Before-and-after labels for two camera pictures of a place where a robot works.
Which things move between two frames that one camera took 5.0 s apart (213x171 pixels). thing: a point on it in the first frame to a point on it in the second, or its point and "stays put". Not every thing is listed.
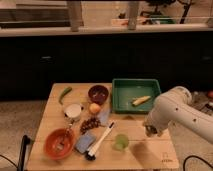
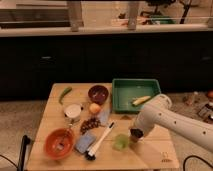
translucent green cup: x=121 y=142 stays put
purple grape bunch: x=89 y=124 stays put
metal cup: x=150 y=130 to x=136 y=134
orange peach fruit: x=94 y=108 stays put
